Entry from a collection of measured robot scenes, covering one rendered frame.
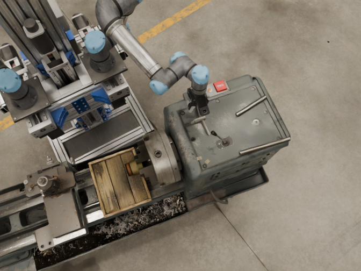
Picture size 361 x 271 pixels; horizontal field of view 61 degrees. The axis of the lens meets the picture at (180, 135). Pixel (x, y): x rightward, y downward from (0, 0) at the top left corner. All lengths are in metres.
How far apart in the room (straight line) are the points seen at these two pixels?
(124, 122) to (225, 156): 1.41
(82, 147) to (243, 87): 1.59
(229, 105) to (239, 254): 1.51
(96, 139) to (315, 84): 2.24
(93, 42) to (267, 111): 1.02
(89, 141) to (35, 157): 0.60
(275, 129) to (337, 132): 1.69
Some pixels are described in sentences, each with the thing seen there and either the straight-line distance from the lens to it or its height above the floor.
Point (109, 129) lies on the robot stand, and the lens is 2.82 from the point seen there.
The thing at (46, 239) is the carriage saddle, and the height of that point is 0.90.
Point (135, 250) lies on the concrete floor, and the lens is 2.81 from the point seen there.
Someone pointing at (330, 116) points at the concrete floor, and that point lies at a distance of 3.40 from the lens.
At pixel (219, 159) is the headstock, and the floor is 1.26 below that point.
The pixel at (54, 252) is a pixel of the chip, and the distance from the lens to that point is 2.39.
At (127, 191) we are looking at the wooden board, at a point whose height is 0.89.
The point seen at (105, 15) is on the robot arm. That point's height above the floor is 1.75.
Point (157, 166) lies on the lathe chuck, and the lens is 1.62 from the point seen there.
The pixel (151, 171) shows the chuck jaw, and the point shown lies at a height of 1.11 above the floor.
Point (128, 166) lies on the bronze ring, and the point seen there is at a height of 1.12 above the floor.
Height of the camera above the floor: 2.79
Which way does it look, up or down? 70 degrees down
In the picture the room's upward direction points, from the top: 2 degrees clockwise
